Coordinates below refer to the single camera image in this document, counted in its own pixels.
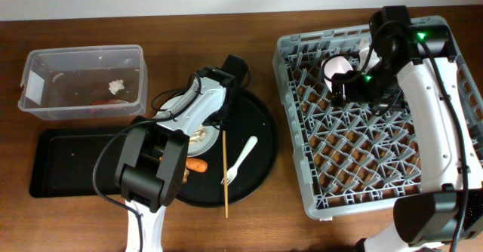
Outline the food scraps pile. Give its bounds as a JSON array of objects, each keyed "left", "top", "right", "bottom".
[{"left": 189, "top": 125, "right": 208, "bottom": 144}]

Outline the grey plate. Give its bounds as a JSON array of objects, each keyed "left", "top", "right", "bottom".
[{"left": 152, "top": 95, "right": 220, "bottom": 158}]

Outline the pink bowl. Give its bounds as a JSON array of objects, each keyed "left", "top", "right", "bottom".
[{"left": 321, "top": 56, "right": 353, "bottom": 91}]

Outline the white tissue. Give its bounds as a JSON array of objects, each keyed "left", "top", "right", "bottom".
[{"left": 108, "top": 79, "right": 125, "bottom": 95}]

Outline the red snack wrapper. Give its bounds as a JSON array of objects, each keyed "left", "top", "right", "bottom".
[{"left": 92, "top": 99, "right": 130, "bottom": 107}]

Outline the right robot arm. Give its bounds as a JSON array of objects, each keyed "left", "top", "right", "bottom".
[{"left": 321, "top": 5, "right": 482, "bottom": 251}]

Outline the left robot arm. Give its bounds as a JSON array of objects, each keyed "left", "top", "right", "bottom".
[{"left": 114, "top": 55, "right": 249, "bottom": 251}]

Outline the grey dishwasher rack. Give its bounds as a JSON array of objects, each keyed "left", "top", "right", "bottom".
[{"left": 273, "top": 25, "right": 462, "bottom": 220}]

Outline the clear plastic waste bin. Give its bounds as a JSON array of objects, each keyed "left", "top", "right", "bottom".
[{"left": 17, "top": 45, "right": 148, "bottom": 120}]

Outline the wooden chopstick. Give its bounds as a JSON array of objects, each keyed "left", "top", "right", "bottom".
[{"left": 222, "top": 130, "right": 229, "bottom": 219}]

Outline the round black serving tray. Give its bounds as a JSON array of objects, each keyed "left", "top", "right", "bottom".
[{"left": 177, "top": 91, "right": 278, "bottom": 207}]

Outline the orange carrot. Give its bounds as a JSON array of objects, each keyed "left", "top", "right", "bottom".
[{"left": 158, "top": 155, "right": 209, "bottom": 174}]

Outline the white plastic fork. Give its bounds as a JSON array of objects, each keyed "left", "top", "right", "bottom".
[{"left": 221, "top": 136, "right": 258, "bottom": 186}]

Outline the brown food lump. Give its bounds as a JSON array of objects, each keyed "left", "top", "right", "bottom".
[{"left": 182, "top": 167, "right": 189, "bottom": 184}]

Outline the black rectangular tray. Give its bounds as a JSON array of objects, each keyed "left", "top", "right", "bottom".
[{"left": 29, "top": 126, "right": 123, "bottom": 198}]

